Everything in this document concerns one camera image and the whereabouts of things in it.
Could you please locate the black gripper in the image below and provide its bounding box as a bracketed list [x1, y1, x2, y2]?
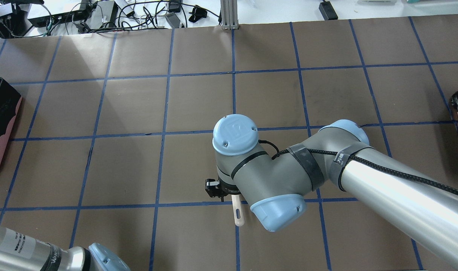
[205, 178, 240, 202]

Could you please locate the beige hand brush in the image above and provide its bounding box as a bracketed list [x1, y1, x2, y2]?
[231, 195, 246, 227]

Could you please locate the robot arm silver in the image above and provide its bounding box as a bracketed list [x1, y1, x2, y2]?
[0, 226, 130, 271]
[206, 114, 458, 270]

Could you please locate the black power adapter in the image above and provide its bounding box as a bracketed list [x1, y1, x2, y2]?
[318, 0, 339, 21]

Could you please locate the aluminium frame post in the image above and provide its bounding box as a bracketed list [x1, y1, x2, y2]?
[219, 0, 239, 30]

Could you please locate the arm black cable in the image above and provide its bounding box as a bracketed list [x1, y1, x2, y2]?
[258, 140, 458, 201]

